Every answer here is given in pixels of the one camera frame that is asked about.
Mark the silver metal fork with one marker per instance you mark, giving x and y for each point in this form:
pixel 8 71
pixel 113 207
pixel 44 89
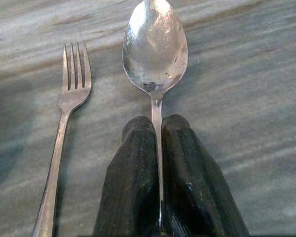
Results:
pixel 71 98

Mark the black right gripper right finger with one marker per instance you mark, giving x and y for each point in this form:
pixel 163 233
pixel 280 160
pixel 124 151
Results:
pixel 197 177

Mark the silver metal spoon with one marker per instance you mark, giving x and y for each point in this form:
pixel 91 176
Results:
pixel 155 49

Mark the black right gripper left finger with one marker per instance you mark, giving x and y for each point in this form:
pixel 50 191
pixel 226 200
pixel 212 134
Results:
pixel 133 177

